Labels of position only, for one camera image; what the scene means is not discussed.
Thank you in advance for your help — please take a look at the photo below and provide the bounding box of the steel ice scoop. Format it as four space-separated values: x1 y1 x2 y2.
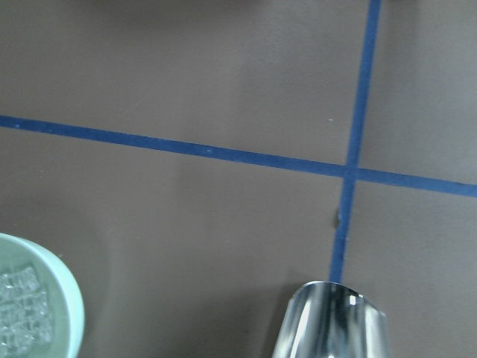
272 281 391 357

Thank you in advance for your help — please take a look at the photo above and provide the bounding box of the light green bowl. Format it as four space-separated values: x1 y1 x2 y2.
1 233 85 357

